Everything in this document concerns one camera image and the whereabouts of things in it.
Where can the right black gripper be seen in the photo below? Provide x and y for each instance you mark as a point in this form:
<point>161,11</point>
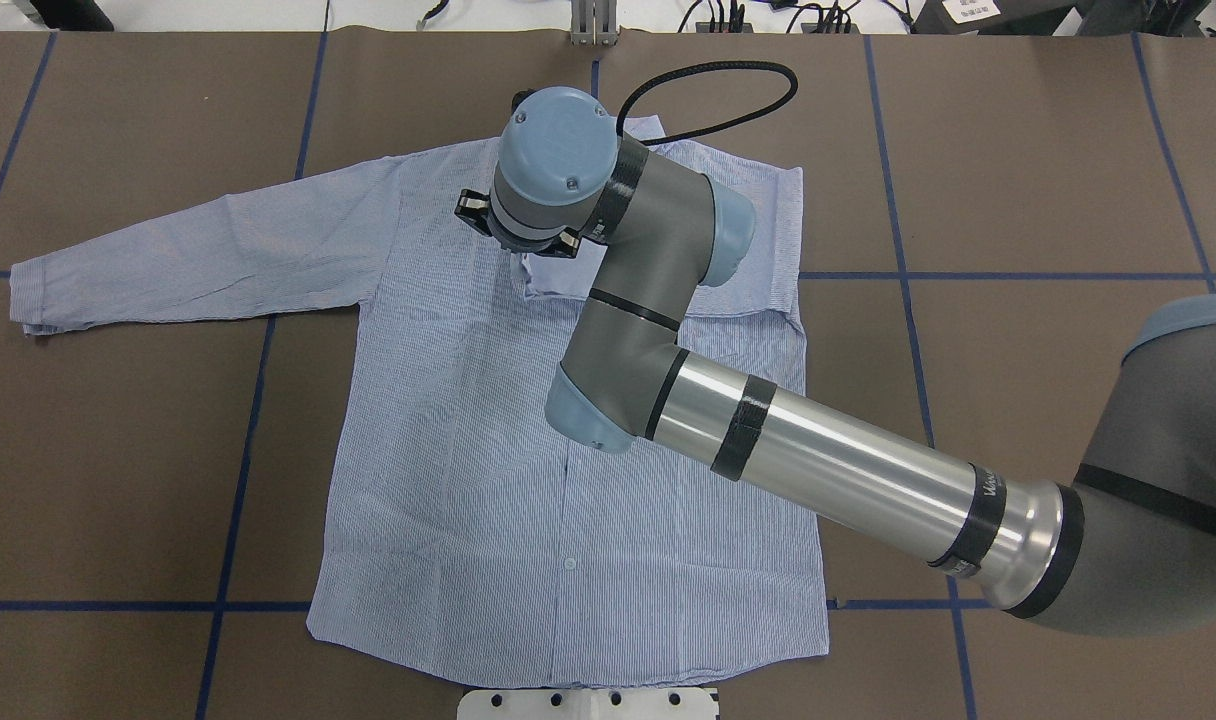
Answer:
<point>472,212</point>

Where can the light blue striped shirt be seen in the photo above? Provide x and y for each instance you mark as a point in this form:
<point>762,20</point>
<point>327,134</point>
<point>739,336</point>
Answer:
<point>464,538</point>

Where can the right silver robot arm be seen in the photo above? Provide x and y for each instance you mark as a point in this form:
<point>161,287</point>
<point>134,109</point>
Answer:
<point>1127,548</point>

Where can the aluminium frame post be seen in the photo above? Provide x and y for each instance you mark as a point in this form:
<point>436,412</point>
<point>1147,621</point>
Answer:
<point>594,23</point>

